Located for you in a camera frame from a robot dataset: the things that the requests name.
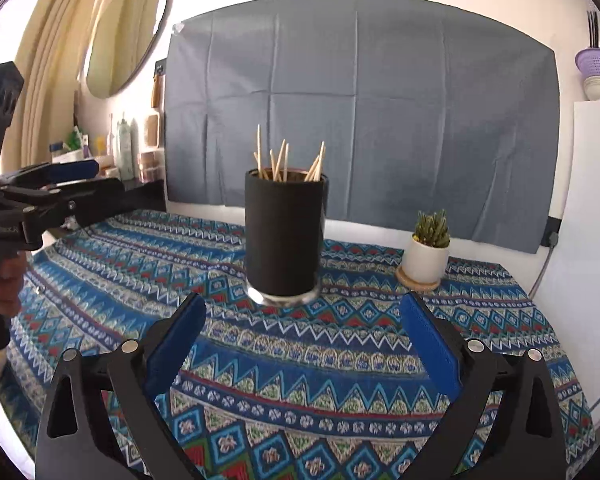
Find wooden chopstick two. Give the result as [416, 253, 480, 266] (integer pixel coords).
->
[276, 140, 287, 181]

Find wooden chopstick four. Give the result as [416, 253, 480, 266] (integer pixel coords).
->
[283, 142, 289, 182]

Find wooden chopstick seven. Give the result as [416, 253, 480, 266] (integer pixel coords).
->
[252, 152, 268, 180]

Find wooden chopstick one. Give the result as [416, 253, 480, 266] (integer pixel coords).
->
[256, 124, 262, 159]

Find wooden chopstick six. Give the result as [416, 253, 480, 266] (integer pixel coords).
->
[268, 150, 277, 181]

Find wooden chopstick three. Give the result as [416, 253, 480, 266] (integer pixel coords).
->
[314, 141, 326, 182]

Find wooden chopstick eight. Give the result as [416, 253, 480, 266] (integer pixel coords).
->
[310, 156, 322, 181]

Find person's left hand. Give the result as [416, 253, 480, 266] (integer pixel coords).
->
[0, 252, 27, 318]

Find beige curtain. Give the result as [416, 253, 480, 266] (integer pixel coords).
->
[1, 0, 109, 171]

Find white spray bottle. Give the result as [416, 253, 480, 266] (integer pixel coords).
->
[117, 118, 134, 181]

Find wooden plant saucer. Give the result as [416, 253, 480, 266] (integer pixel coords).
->
[394, 264, 442, 294]

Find patterned blue tablecloth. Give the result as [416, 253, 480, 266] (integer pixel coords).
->
[0, 208, 598, 480]

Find small cactus white pot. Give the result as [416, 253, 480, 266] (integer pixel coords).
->
[400, 210, 451, 287]

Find black cylindrical utensil holder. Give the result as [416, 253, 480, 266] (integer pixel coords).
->
[245, 169, 328, 308]

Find grey cloth backdrop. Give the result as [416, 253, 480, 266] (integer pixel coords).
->
[166, 0, 559, 252]

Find purple colander basket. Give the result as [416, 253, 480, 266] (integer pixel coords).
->
[574, 48, 600, 101]

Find black chopsticks in basket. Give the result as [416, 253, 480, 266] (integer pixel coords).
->
[586, 11, 600, 49]

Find round wall mirror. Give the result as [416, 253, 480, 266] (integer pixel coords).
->
[86, 0, 173, 99]

